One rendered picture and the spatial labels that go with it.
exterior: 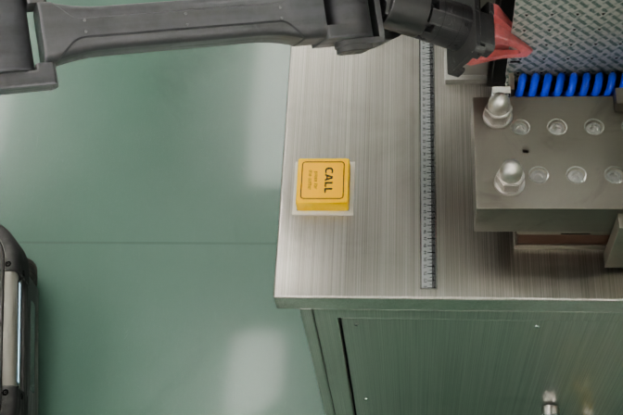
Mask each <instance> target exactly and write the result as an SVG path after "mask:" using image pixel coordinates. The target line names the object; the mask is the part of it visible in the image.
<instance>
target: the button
mask: <svg viewBox="0 0 623 415"><path fill-rule="evenodd" d="M296 206H297V210H328V211H347V210H349V206H350V160H349V159H348V158H300V159H299V162H298V177H297V192H296Z"/></svg>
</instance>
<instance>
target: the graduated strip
mask: <svg viewBox="0 0 623 415"><path fill-rule="evenodd" d="M419 158H420V289H438V268H437V196H436V123H435V52H434V45H433V44H430V43H427V42H424V41H421V40H419Z"/></svg>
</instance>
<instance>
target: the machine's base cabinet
mask: <svg viewBox="0 0 623 415"><path fill-rule="evenodd" d="M299 310H300V314H301V318H302V321H303V325H304V329H305V333H306V337H307V341H308V345H309V349H310V352H311V359H312V363H313V367H314V370H315V374H316V379H317V383H318V386H319V390H320V394H321V398H322V401H323V405H324V412H325V415H541V408H542V407H544V406H547V405H554V406H557V407H559V409H560V415H623V312H583V311H498V310H412V309H327V308H300V309H299Z"/></svg>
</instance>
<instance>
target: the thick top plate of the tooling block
mask: <svg viewBox="0 0 623 415"><path fill-rule="evenodd" d="M489 100H490V97H473V101H472V111H471V122H470V124H471V153H472V182H473V210H474V231H475V232H612V229H613V226H614V224H615V221H616V218H617V214H618V213H623V111H615V107H614V98H613V96H524V97H510V104H511V106H512V107H513V111H512V113H513V119H512V122H511V123H510V124H509V125H508V126H507V127H505V128H503V129H493V128H491V127H489V126H488V125H487V124H486V123H485V122H484V120H483V112H484V110H485V106H486V105H487V103H488V102H489ZM508 159H515V160H517V161H518V162H519V163H520V164H521V166H522V168H523V172H524V173H525V187H524V189H523V191H522V192H521V193H520V194H519V195H515V196H505V195H501V194H500V193H499V192H498V191H497V190H496V189H495V187H494V178H495V176H496V174H497V172H498V170H499V169H500V167H501V165H502V163H503V162H504V161H505V160H508Z"/></svg>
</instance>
